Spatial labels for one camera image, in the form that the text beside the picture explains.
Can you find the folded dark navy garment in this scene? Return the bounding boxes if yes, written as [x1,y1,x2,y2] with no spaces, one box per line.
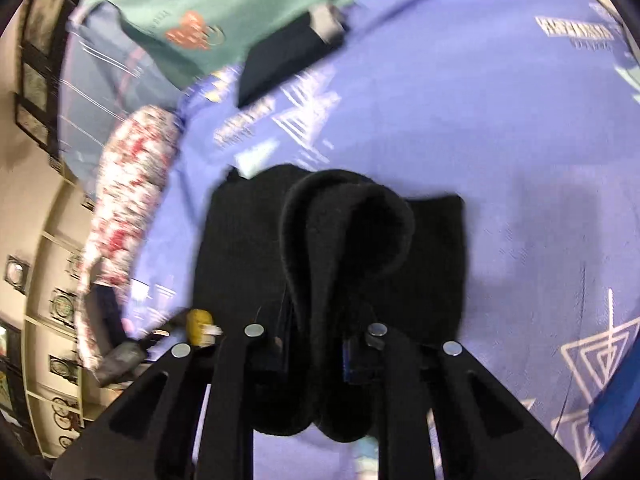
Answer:
[237,2,351,109]

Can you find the purple patterned bed sheet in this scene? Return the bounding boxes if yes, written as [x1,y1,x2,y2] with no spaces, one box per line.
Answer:
[122,0,640,480]

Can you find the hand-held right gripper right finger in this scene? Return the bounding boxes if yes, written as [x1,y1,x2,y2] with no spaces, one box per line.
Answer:
[342,324,581,480]

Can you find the dark framed wall panel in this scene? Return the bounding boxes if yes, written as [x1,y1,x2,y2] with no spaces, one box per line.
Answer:
[14,0,77,162]

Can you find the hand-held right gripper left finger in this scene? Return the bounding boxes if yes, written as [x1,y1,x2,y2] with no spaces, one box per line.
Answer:
[50,324,288,480]

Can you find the blue cloth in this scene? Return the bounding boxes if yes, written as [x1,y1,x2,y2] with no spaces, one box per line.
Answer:
[587,354,640,455]

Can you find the black pants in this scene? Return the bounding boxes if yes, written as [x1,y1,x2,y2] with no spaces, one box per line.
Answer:
[192,164,466,443]

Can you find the floral rolled quilt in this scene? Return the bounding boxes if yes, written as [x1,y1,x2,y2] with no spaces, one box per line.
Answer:
[75,105,182,372]

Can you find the round wall ornament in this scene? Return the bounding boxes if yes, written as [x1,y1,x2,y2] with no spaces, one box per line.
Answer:
[49,354,82,387]
[50,287,80,330]
[4,255,32,295]

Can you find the grey-blue plaid blanket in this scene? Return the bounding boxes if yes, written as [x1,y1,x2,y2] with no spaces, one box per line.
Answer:
[57,2,201,182]

